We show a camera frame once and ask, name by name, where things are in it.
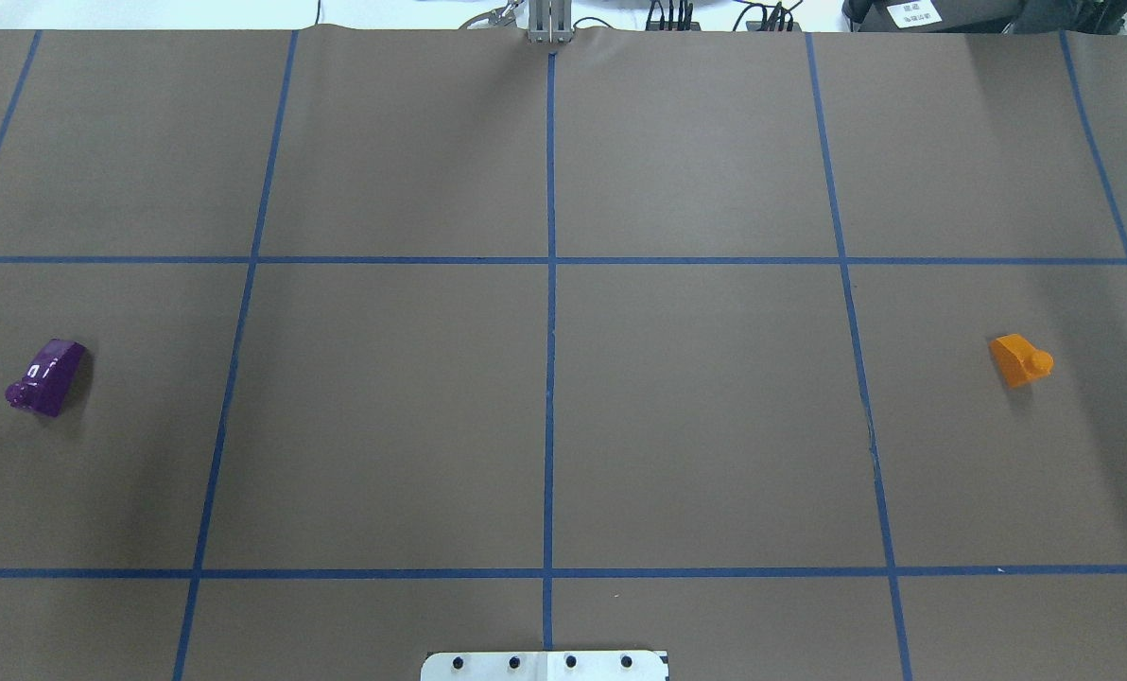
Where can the purple trapezoid block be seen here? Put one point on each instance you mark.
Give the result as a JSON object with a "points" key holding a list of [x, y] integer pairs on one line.
{"points": [[44, 386]]}

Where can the grey aluminium camera post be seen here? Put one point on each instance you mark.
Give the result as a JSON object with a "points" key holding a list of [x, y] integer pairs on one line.
{"points": [[549, 21]]}

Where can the orange trapezoid block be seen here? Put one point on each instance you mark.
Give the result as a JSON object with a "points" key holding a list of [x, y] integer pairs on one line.
{"points": [[1019, 361]]}

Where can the white metal base plate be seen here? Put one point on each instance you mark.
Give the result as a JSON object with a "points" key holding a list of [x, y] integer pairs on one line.
{"points": [[547, 665]]}

